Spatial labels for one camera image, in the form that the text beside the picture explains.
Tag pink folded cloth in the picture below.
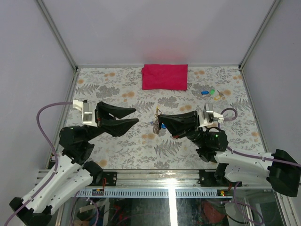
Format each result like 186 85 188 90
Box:
141 64 188 91

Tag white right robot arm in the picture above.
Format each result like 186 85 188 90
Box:
157 109 301 197

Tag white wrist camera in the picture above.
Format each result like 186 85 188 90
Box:
199 103 224 127
72 99 97 127

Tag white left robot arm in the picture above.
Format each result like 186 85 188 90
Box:
9 99 139 226

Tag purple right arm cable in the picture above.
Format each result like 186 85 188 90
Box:
218 107 301 226

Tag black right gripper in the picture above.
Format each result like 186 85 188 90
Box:
159 111 206 148

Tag metal keyring hoop yellow handle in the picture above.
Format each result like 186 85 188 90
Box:
151 106 166 135

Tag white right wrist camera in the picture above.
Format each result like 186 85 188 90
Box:
199 103 224 127

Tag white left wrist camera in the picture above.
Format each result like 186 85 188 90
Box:
72 99 97 127

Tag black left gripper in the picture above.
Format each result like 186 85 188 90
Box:
85 102 141 143

